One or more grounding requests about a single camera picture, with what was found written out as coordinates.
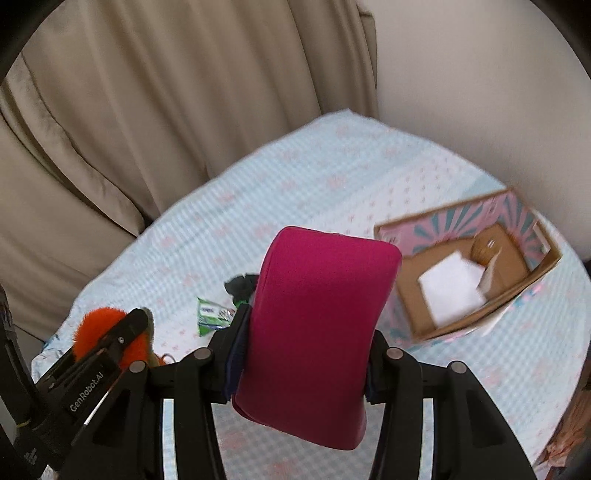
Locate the light blue bed sheet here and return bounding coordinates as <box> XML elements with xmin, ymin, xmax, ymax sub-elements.
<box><xmin>31</xmin><ymin>109</ymin><xmax>591</xmax><ymax>480</ymax></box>

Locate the pink floral cloth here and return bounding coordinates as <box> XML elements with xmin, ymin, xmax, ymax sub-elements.
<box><xmin>531</xmin><ymin>385</ymin><xmax>591</xmax><ymax>480</ymax></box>

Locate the pink patterned cardboard box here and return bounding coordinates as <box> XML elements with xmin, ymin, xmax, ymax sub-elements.
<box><xmin>372</xmin><ymin>186</ymin><xmax>563</xmax><ymax>345</ymax></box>

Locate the green wipes packet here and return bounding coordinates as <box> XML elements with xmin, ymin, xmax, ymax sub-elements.
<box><xmin>196</xmin><ymin>296</ymin><xmax>237</xmax><ymax>337</ymax></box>

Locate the black cloth piece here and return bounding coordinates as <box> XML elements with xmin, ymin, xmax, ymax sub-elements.
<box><xmin>224</xmin><ymin>273</ymin><xmax>260</xmax><ymax>306</ymax></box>

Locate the orange plush toy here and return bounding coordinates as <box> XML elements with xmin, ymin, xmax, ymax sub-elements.
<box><xmin>73</xmin><ymin>307</ymin><xmax>176</xmax><ymax>370</ymax></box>

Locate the white folded cloth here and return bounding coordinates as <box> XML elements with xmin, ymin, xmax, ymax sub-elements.
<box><xmin>417</xmin><ymin>251</ymin><xmax>488</xmax><ymax>326</ymax></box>

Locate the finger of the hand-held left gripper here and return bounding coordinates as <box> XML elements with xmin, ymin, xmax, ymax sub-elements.
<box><xmin>98</xmin><ymin>308</ymin><xmax>149</xmax><ymax>367</ymax></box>

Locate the magenta soft pouch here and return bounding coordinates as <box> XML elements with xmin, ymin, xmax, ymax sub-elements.
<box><xmin>231</xmin><ymin>226</ymin><xmax>403</xmax><ymax>452</ymax></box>

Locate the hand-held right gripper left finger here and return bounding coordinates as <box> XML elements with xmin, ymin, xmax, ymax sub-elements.
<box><xmin>128</xmin><ymin>305</ymin><xmax>254</xmax><ymax>480</ymax></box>

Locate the brown round plush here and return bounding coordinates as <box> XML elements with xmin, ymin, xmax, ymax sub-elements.
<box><xmin>469</xmin><ymin>234</ymin><xmax>505</xmax><ymax>267</ymax></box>

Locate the beige curtain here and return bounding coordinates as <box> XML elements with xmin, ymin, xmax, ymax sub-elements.
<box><xmin>0</xmin><ymin>0</ymin><xmax>382</xmax><ymax>344</ymax></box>

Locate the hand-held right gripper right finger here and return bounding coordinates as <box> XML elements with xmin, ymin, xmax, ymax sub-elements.
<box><xmin>365</xmin><ymin>329</ymin><xmax>539</xmax><ymax>480</ymax></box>

